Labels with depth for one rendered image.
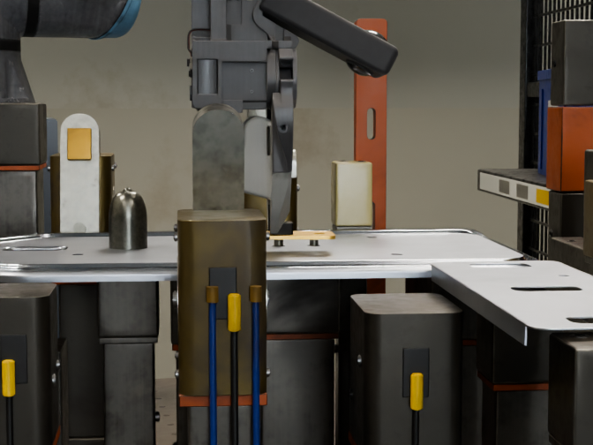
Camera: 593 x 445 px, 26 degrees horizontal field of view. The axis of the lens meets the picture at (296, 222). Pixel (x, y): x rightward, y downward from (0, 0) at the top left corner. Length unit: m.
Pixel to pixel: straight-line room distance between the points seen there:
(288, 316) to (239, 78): 0.21
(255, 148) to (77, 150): 0.27
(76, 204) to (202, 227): 0.40
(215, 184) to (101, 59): 3.34
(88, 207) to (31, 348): 0.35
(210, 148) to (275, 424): 0.29
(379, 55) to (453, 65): 3.46
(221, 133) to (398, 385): 0.21
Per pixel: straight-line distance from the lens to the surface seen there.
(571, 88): 1.27
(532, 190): 1.51
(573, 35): 1.27
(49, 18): 1.67
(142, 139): 4.23
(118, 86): 4.23
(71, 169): 1.23
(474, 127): 4.48
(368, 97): 1.24
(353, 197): 1.20
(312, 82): 4.33
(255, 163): 1.00
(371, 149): 1.24
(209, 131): 0.89
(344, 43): 1.01
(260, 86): 1.00
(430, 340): 0.87
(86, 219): 1.22
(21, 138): 1.26
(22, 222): 1.27
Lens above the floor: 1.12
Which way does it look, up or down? 5 degrees down
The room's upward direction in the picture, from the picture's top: straight up
